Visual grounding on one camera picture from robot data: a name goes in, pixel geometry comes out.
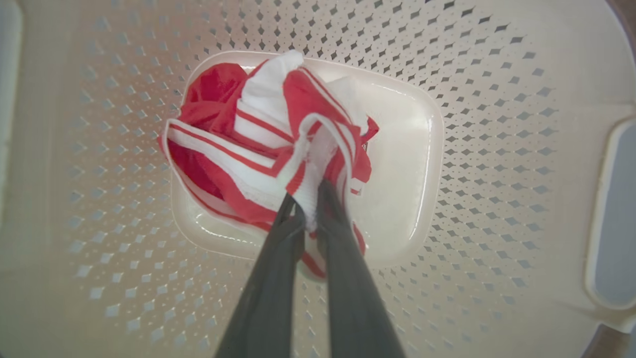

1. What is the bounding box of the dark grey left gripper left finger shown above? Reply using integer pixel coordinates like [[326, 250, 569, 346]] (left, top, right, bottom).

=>
[[214, 193, 307, 358]]

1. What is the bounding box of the red and white striped garment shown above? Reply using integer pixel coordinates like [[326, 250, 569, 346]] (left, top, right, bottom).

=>
[[158, 50, 380, 279]]

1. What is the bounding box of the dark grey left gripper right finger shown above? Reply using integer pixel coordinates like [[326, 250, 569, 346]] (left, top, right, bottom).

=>
[[316, 179, 406, 358]]

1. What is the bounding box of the white perforated plastic laundry basket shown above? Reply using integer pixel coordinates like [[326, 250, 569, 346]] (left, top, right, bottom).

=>
[[0, 0, 636, 358]]

